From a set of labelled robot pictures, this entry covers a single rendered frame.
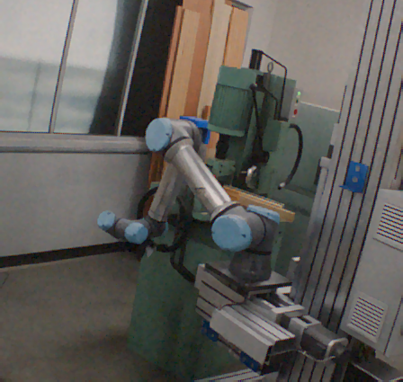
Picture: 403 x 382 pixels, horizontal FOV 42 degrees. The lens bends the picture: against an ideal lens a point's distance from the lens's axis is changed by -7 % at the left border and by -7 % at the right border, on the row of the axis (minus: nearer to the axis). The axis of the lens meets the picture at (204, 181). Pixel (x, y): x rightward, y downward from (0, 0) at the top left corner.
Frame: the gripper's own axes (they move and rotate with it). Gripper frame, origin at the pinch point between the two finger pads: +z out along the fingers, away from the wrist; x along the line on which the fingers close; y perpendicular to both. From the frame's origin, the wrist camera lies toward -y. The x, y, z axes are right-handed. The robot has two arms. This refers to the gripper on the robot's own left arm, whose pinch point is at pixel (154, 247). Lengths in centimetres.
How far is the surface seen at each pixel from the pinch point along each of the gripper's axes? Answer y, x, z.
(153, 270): 6.3, -18.0, 30.1
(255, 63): -99, 4, 5
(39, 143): -39, -134, 20
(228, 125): -63, 6, 4
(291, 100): -94, 17, 26
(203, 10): -196, -117, 77
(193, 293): 9.2, 6.9, 32.1
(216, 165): -47.3, 1.1, 14.4
